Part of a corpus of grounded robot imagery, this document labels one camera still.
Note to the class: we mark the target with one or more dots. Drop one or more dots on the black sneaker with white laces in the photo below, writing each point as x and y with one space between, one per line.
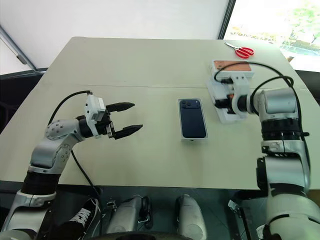
83 217

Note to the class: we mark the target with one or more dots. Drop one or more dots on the dark window frame post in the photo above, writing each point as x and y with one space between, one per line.
227 18

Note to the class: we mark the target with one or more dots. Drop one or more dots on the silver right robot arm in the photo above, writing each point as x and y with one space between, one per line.
282 150

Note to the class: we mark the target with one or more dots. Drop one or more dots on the grey metal stand pole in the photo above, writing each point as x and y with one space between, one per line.
17 48

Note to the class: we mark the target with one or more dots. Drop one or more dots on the metal table leg bracket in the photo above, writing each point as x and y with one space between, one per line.
238 212

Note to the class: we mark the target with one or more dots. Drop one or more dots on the silver robot leg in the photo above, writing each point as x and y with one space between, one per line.
190 217
128 215

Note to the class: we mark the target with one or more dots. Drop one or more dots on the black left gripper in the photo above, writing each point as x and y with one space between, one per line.
105 126

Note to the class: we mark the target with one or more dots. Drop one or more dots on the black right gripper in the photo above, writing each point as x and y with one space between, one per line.
229 101

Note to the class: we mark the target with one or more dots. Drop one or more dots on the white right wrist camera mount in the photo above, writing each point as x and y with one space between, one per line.
241 86

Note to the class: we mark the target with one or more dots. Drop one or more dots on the white phone box base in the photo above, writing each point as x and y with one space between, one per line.
194 140

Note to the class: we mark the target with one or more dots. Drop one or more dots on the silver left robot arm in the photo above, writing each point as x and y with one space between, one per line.
50 152

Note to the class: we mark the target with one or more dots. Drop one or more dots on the dark blue smartphone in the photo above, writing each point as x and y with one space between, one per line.
193 117

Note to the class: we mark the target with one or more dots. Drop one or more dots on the orange print phone box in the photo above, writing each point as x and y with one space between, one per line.
235 67

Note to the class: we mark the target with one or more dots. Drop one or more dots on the white phone box lid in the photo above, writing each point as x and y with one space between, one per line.
226 117

